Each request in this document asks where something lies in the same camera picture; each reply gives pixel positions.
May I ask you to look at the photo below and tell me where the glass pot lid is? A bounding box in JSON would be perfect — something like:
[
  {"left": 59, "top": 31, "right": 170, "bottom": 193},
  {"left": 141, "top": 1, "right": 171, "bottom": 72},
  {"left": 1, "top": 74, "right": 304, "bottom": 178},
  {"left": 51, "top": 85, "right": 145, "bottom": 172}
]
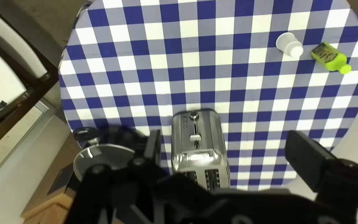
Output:
[{"left": 72, "top": 143, "right": 136, "bottom": 182}]

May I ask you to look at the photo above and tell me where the stainless steel toaster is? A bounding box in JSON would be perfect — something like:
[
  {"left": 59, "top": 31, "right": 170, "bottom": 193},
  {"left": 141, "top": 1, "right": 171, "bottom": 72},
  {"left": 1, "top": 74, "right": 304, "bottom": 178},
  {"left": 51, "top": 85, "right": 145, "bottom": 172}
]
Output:
[{"left": 170, "top": 109, "right": 232, "bottom": 192}]

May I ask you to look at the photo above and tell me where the black cooking pot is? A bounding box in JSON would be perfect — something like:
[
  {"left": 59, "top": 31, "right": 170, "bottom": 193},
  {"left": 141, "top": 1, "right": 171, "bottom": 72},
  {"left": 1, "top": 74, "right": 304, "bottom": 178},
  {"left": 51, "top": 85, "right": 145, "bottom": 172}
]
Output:
[{"left": 71, "top": 125, "right": 155, "bottom": 184}]

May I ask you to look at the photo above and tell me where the light wooden cabinet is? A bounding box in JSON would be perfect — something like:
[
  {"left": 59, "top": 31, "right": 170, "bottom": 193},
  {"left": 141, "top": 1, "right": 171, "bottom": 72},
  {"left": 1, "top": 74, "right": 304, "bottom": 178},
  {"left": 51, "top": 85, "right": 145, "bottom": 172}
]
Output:
[{"left": 20, "top": 135, "right": 84, "bottom": 224}]

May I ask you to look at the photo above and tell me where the white curved chair back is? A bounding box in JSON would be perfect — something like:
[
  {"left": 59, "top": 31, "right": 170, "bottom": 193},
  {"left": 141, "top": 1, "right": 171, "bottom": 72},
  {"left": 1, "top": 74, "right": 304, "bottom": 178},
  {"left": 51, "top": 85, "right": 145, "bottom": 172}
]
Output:
[{"left": 0, "top": 3, "right": 48, "bottom": 80}]

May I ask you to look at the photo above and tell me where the dark furniture frame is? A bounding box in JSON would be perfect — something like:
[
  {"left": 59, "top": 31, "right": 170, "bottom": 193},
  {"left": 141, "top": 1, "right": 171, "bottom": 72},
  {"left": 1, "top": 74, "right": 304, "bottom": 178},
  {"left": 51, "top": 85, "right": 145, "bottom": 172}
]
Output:
[{"left": 0, "top": 61, "right": 61, "bottom": 147}]

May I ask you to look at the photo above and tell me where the blue white checkered tablecloth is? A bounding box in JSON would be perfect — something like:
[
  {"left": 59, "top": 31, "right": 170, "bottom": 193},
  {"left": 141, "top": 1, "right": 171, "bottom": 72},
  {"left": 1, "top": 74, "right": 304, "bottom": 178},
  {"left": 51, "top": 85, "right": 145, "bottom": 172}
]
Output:
[{"left": 57, "top": 0, "right": 358, "bottom": 192}]

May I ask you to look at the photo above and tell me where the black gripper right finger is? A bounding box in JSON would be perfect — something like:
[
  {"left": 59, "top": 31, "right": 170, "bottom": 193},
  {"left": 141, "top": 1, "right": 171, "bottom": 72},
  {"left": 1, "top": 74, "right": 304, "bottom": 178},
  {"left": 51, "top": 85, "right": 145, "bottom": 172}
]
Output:
[{"left": 284, "top": 130, "right": 358, "bottom": 202}]

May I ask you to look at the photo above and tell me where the neon green plastic bottle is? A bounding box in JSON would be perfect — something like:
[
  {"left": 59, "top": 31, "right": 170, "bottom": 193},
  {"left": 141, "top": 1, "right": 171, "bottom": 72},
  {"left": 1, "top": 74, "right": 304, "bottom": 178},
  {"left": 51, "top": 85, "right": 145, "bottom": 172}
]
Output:
[{"left": 309, "top": 41, "right": 353, "bottom": 76}]

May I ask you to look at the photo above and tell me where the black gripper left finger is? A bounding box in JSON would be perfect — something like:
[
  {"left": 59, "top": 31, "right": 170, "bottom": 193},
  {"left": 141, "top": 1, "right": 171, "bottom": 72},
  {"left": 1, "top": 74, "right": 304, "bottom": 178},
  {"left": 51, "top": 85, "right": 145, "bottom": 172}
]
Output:
[{"left": 141, "top": 128, "right": 164, "bottom": 168}]

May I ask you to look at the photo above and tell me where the white plastic cup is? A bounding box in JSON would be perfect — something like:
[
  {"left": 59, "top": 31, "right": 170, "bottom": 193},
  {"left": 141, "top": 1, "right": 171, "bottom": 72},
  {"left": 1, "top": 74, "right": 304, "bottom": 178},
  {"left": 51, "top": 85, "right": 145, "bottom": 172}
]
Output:
[{"left": 274, "top": 31, "right": 304, "bottom": 60}]

